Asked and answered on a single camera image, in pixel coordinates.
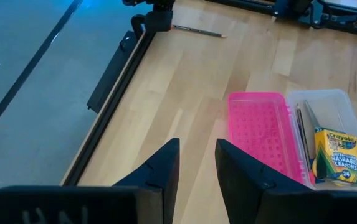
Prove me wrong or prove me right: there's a pink plastic box lid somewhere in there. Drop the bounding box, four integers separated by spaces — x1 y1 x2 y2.
227 91 315 189

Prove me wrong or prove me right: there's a yellow Crayola crayon box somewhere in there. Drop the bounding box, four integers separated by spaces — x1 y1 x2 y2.
313 126 357 187

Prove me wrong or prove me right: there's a black bar mount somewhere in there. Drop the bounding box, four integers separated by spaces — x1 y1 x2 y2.
86 30 139 113

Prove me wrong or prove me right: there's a clear plastic box base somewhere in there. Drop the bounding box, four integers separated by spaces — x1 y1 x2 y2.
285 88 357 192

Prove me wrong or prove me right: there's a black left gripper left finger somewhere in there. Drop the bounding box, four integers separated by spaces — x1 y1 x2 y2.
0 138 181 224

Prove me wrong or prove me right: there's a dark pencil orange eraser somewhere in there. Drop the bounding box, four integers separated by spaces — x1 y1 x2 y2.
171 24 228 39
295 103 316 185

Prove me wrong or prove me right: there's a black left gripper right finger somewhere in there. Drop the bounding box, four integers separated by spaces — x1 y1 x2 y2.
214 139 357 224

